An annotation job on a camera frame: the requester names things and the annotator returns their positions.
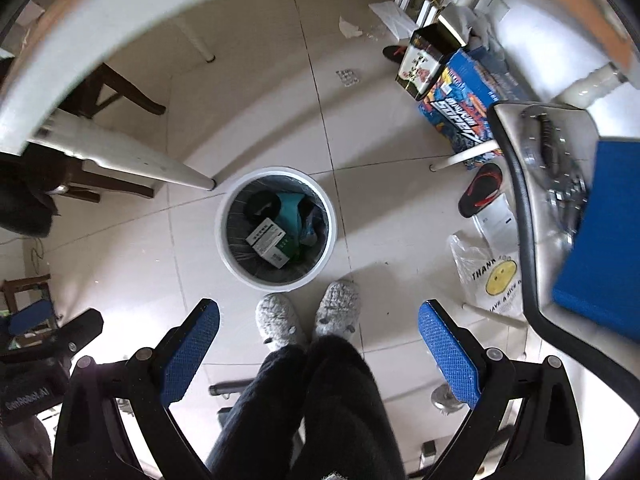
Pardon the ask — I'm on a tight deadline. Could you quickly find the black round item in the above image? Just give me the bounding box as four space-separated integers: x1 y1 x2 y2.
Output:
245 192 283 221

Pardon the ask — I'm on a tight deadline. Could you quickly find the white round trash bin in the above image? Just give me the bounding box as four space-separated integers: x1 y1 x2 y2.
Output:
215 166 337 292

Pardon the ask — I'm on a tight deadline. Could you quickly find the dark wooden chair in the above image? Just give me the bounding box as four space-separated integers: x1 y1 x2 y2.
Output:
0 62 167 206

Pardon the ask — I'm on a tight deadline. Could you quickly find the metal ring with black handle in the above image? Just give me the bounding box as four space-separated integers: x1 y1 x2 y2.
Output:
520 107 571 176

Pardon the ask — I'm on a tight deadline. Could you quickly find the white paper envelope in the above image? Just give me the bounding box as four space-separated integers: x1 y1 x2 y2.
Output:
472 195 516 256

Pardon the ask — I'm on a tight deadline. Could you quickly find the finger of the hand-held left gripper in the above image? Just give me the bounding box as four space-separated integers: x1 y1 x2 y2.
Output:
0 308 104 361
7 301 54 337

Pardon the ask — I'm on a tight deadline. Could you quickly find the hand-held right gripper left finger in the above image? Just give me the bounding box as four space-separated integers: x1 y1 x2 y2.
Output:
52 298 221 480

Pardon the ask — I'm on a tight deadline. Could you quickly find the teal crumpled wrapper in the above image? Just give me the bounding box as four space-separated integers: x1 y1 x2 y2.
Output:
275 192 321 247

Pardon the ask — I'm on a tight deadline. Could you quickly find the person's leg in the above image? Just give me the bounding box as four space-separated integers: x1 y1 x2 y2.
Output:
207 344 313 480
292 335 407 480

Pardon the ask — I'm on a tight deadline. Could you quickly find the blue flat board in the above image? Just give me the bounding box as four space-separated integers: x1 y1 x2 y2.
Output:
552 140 640 328

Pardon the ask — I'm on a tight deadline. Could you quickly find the person's right leg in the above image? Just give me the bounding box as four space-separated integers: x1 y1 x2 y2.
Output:
292 335 407 480

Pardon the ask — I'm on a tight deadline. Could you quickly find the person's left leg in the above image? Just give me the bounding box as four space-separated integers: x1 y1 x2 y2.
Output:
207 344 313 480

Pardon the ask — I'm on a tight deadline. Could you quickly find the grey fuzzy slipper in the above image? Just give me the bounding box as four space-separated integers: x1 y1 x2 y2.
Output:
255 292 307 351
312 280 362 341

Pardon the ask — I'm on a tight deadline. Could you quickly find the black tin box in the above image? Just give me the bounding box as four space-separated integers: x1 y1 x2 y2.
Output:
395 22 471 101

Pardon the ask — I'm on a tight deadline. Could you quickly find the white flat envelope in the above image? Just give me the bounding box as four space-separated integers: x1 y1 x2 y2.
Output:
369 1 418 41

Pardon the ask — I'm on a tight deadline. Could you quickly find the white table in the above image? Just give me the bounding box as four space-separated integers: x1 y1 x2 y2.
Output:
0 0 640 192

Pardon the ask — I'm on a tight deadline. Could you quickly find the smiley plastic bag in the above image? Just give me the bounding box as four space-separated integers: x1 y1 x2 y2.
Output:
449 230 526 318

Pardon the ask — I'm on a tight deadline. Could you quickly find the brown wooden stool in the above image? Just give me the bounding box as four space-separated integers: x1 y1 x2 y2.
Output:
0 274 52 311

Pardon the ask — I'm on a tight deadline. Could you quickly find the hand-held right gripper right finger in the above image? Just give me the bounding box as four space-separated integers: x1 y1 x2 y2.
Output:
418 299 586 480

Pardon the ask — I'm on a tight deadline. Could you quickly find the white green carton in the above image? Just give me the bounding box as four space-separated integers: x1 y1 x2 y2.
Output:
246 218 293 268

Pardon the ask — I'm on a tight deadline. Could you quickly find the blue colourful printed box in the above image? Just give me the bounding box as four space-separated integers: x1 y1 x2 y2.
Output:
417 47 531 168

